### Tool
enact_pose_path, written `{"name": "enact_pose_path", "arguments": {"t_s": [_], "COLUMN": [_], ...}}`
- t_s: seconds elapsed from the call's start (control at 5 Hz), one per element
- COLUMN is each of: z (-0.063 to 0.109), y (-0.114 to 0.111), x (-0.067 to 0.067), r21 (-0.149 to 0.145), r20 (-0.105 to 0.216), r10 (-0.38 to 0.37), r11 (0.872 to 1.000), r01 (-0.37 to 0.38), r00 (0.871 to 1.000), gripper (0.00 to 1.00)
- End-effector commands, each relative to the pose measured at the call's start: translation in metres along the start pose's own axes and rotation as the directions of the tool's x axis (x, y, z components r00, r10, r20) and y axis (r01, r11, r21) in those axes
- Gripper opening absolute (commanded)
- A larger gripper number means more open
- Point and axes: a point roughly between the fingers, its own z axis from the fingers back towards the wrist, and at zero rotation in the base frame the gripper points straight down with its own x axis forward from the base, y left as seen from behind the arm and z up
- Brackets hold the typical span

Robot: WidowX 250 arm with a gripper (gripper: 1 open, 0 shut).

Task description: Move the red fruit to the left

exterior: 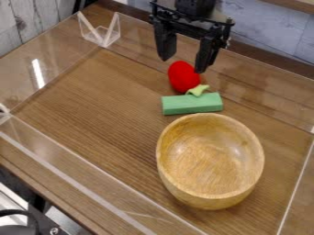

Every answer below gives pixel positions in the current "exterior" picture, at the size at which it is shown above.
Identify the green rectangular block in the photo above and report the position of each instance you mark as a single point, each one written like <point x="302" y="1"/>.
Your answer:
<point x="186" y="104"/>

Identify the red plush fruit green leaf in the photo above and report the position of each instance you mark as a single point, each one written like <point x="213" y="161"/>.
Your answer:
<point x="185" y="80"/>

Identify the wooden bowl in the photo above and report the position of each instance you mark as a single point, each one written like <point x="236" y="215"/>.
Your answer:
<point x="210" y="160"/>

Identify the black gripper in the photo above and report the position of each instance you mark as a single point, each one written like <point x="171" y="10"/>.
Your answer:
<point x="197" y="19"/>

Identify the clear acrylic tray walls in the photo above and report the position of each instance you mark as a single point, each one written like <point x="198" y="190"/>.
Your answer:
<point x="81" y="119"/>

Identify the black metal bracket with screw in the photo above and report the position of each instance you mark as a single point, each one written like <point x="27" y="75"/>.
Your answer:
<point x="47" y="226"/>

